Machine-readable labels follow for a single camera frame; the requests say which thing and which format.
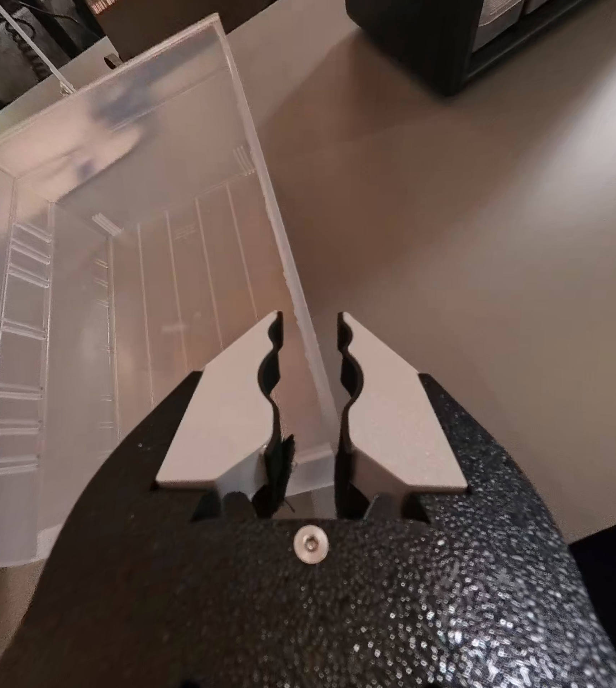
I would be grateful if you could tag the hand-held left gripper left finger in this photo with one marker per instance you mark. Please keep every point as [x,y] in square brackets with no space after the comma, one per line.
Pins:
[216,424]

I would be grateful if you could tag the dark brown labelled box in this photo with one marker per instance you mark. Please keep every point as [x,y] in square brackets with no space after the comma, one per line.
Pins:
[179,21]

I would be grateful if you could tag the large clear plastic bin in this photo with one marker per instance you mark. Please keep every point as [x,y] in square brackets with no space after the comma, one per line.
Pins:
[125,295]

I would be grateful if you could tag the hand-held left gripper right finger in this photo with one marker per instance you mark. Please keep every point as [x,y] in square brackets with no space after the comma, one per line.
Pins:
[399,430]

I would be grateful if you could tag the black drawer cabinet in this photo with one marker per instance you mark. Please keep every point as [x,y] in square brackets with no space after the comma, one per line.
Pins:
[420,48]

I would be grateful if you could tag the rows of clear cabinet drawers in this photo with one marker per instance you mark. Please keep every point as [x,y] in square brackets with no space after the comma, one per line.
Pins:
[496,21]

